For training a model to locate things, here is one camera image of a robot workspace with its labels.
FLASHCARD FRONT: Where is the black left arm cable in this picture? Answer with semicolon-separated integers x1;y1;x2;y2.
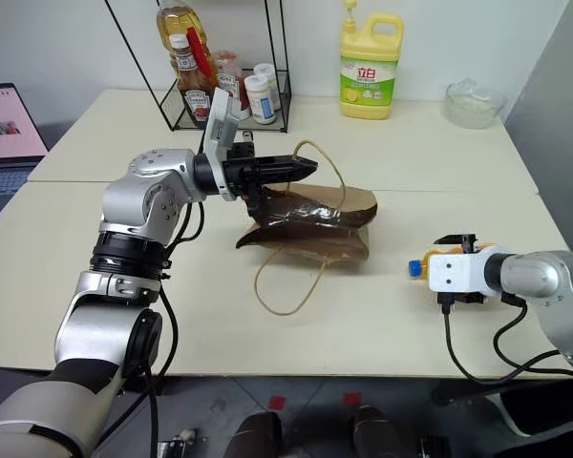
138;198;206;458

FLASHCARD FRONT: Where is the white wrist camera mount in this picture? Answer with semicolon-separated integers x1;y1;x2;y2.
200;87;252;202
427;245;512;293

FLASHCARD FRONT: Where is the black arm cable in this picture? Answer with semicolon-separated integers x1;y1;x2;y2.
138;198;206;458
436;290;573;385

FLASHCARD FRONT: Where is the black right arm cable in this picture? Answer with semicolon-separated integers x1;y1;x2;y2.
436;290;573;385

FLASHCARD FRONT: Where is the white jar with blue label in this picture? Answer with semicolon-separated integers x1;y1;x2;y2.
252;61;283;112
243;73;278;126

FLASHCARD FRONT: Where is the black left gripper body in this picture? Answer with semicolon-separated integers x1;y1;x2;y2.
222;131;268;216

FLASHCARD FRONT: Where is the brown paper bag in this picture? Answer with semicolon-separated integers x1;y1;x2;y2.
234;139;378;317

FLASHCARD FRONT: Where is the small orange bottle blue cap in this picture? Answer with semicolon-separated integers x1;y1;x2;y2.
407;242;496;305

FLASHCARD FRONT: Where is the Heinz ketchup bottle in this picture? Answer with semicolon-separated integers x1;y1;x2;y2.
213;49;252;121

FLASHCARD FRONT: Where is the clear glass bowl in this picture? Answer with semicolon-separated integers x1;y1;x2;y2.
443;75;509;131

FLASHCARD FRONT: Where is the open laptop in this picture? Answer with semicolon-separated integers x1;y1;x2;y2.
0;83;50;230

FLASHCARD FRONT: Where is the dark Heinz sauce bottle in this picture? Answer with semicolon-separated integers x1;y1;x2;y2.
168;32;221;129

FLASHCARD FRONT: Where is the yellow dish detergent bottle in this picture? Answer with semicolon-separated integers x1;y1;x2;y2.
338;0;406;120

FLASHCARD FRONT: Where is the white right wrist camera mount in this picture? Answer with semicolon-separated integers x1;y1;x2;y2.
427;245;512;293

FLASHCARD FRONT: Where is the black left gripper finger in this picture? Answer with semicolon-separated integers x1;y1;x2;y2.
260;153;316;169
257;164;320;186

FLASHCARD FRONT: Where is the black wire rack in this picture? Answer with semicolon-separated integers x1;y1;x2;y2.
103;0;292;134

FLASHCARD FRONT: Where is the dark rounded shape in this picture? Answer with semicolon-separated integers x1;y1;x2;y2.
351;404;402;458
223;410;284;458

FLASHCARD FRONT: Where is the cooking oil bottle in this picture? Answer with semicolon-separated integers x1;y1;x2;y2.
155;0;219;96

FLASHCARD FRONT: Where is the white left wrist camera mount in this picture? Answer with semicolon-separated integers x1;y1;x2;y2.
200;87;252;202

